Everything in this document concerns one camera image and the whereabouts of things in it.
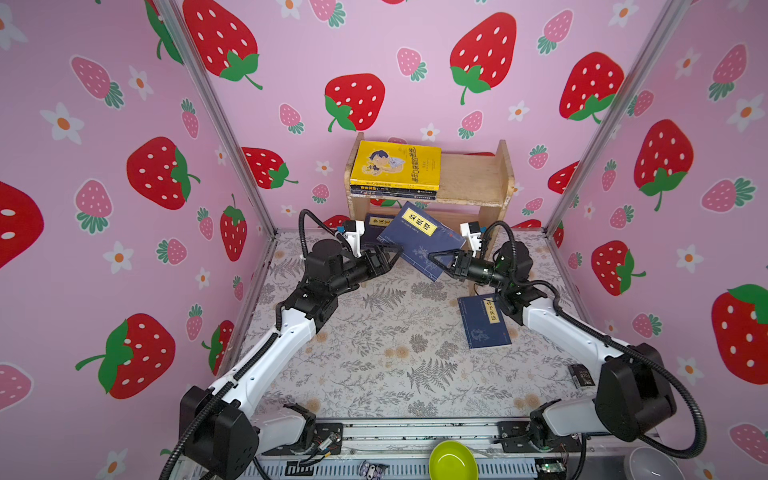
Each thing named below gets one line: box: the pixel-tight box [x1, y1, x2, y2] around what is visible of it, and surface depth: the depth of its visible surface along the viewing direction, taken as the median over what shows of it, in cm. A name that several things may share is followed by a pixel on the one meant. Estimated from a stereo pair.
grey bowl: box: [624, 446, 686, 480], surface depth 68 cm
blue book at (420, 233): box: [376, 201, 467, 282], surface depth 74 cm
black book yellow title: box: [350, 189, 439, 201], surface depth 70 cm
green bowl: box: [429, 440, 479, 480], surface depth 71 cm
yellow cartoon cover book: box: [350, 140, 442, 191], surface depth 72 cm
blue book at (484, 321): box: [457, 293, 512, 349], surface depth 94 cm
